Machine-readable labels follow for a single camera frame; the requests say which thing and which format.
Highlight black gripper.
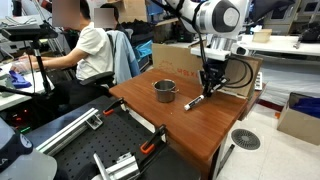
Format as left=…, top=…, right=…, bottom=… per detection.
left=199, top=59, right=231, bottom=98

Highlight black and white marker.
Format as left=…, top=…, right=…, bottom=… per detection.
left=183, top=94, right=206, bottom=112

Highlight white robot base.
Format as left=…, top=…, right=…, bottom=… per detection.
left=0, top=116, right=59, bottom=180

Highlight small steel pot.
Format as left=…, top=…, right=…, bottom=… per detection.
left=152, top=79, right=180, bottom=104

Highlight brown cardboard panel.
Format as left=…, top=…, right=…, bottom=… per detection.
left=151, top=43, right=264, bottom=100

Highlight round floor drain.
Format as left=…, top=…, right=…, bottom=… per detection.
left=230, top=128, right=262, bottom=151

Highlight small wooden box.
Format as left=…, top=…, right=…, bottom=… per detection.
left=252, top=28, right=273, bottom=44

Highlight white side table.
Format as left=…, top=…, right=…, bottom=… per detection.
left=239, top=33, right=320, bottom=66

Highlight black orange bar clamp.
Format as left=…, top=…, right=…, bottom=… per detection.
left=139, top=124, right=168, bottom=156
left=102, top=97, right=127, bottom=117

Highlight open cardboard box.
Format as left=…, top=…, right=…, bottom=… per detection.
left=276, top=92, right=320, bottom=147

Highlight grey blue jacket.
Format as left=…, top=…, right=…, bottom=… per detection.
left=106, top=29, right=141, bottom=86

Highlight black perforated breadboard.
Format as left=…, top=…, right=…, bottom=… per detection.
left=24, top=94, right=201, bottom=180

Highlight black office chair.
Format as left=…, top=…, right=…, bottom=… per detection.
left=53, top=69, right=116, bottom=108

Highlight person in white shirt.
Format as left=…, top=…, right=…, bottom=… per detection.
left=9, top=0, right=116, bottom=109

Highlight person with dark hair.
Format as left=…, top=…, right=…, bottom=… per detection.
left=93, top=3, right=122, bottom=33

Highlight blue cloth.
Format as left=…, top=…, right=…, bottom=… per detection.
left=8, top=69, right=33, bottom=90

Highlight white work desk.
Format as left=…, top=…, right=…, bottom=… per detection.
left=0, top=59, right=56, bottom=113

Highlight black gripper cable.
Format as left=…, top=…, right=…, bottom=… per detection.
left=225, top=55, right=255, bottom=90

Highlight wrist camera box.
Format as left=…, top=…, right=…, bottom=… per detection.
left=229, top=43, right=250, bottom=57

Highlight metal table leg frame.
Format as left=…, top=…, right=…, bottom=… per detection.
left=208, top=143, right=236, bottom=180

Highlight aluminium extrusion rail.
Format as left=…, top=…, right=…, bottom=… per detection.
left=34, top=107, right=105, bottom=157
left=92, top=151, right=141, bottom=180

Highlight black camera on stand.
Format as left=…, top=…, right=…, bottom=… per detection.
left=0, top=22, right=60, bottom=101

